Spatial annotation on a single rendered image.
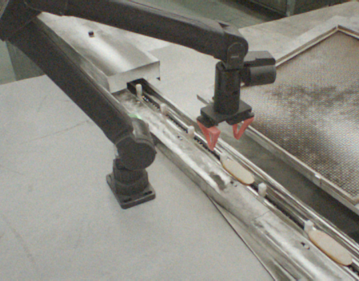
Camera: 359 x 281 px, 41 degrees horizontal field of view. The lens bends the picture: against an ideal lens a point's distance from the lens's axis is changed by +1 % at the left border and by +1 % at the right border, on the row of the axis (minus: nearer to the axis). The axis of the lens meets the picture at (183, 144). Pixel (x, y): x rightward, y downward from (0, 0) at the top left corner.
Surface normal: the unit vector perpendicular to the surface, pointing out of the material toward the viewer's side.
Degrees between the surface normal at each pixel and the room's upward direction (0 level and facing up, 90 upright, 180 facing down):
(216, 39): 87
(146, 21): 87
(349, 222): 0
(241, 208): 0
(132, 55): 0
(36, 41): 95
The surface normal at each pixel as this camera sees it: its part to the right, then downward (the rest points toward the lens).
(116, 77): 0.55, 0.48
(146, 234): -0.03, -0.80
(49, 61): 0.28, 0.54
